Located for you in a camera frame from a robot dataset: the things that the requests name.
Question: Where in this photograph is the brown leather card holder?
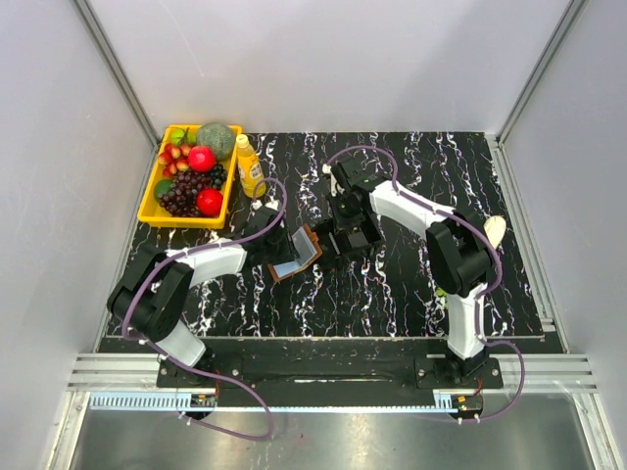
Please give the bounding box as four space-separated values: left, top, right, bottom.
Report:
268 224 322 282

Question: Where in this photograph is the black plastic card box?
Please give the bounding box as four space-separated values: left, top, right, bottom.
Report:
313 215 383 259

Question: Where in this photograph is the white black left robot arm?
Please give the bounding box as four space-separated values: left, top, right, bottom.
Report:
107 201 296 387

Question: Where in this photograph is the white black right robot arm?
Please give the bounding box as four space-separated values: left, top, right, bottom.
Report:
316 158 506 388

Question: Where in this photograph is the yellow juice bottle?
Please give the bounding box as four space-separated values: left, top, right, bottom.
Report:
235 134 265 199

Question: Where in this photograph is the red pomegranate lower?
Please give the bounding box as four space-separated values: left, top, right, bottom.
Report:
196 188 223 217

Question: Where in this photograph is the red pomegranate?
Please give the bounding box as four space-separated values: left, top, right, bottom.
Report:
187 146 217 172
196 188 223 217

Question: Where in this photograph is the black grape bunch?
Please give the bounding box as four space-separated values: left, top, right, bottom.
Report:
208 164 228 191

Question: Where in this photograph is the dark purple grape bunch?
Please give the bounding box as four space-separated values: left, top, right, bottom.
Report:
157 169 209 217

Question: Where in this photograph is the red pomegranate upper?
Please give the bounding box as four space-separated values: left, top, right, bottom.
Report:
187 146 217 172

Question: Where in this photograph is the green melon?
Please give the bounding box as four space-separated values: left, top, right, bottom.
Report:
196 122 236 162

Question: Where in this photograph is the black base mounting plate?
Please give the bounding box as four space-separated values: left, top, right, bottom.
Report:
203 338 504 408

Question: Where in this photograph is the green lime fruit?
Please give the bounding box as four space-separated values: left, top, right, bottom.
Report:
153 179 173 201

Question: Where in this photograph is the yellow plastic fruit tray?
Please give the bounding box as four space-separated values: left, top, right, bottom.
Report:
137 123 242 230

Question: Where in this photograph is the small red fruit cluster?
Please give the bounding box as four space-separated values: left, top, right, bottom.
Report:
157 143 192 179

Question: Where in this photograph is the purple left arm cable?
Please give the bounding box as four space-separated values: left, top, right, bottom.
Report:
120 177 291 442

